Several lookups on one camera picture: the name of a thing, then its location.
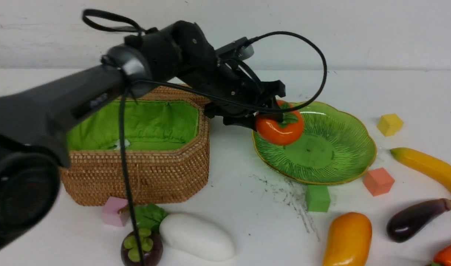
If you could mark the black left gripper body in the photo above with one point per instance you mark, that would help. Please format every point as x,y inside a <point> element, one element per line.
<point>224,81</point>

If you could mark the orange persimmon with green leaf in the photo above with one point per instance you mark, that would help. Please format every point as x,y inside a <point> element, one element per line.
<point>280,133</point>

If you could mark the white radish with green leaves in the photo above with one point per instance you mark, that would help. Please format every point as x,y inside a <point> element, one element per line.
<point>187,232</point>

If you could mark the purple mangosteen with green calyx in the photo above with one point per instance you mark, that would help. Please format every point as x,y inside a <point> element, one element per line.
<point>151,246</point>

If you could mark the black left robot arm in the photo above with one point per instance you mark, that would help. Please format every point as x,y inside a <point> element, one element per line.
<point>34,123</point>

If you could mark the green glass plate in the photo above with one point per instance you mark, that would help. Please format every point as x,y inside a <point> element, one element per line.
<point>335,148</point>

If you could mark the woven rattan basket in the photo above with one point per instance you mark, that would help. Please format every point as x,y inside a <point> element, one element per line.
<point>167,150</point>

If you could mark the green foam cube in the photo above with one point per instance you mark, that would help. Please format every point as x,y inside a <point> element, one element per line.
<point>317,198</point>

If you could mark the yellow foam cube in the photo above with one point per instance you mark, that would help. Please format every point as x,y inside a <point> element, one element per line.
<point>389,124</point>

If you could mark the orange foam cube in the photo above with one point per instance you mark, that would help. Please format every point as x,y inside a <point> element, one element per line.
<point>378,181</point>

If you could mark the yellow orange mango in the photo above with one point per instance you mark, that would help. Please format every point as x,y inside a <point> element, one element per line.
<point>348,240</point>

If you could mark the dark purple eggplant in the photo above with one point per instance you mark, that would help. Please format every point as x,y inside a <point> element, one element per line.
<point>405,224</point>

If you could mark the pink foam cube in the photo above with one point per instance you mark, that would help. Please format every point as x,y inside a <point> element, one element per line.
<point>113,212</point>

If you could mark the yellow banana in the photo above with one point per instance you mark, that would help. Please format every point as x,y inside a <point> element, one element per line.
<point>432,167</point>

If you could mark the orange carrot with green leaves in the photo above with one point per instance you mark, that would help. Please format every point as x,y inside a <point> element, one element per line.
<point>442,258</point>

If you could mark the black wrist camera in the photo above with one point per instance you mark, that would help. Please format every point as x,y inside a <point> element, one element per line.
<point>240,49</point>

